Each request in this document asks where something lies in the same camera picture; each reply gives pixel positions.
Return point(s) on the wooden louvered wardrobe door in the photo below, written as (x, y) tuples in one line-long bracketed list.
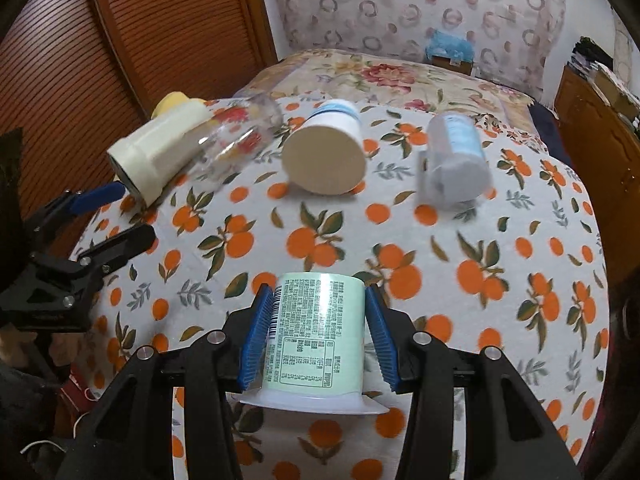
[(77, 75)]

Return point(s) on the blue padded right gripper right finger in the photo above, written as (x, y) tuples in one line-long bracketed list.
[(381, 321)]

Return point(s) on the cream cylindrical cup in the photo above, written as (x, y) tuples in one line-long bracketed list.
[(147, 159)]

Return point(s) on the green labelled yogurt cup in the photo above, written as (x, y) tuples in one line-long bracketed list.
[(315, 348)]

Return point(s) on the circle pattern curtain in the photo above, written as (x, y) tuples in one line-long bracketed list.
[(511, 39)]

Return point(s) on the clear glass with red print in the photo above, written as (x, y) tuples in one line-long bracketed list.
[(232, 138)]

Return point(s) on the floral bed cover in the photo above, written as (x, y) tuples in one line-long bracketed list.
[(389, 81)]

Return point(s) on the wooden side cabinet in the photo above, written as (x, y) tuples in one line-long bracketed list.
[(605, 155)]

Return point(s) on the translucent plastic bottle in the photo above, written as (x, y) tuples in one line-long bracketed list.
[(456, 172)]

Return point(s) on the orange print tablecloth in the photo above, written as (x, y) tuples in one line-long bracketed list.
[(522, 270)]

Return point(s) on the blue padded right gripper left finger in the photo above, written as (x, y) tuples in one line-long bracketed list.
[(255, 334)]

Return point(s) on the white tub with blue band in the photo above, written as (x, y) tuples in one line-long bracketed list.
[(325, 155)]

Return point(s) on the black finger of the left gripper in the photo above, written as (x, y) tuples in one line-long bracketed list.
[(114, 253)]

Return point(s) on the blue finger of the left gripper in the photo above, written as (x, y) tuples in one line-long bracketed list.
[(90, 201)]

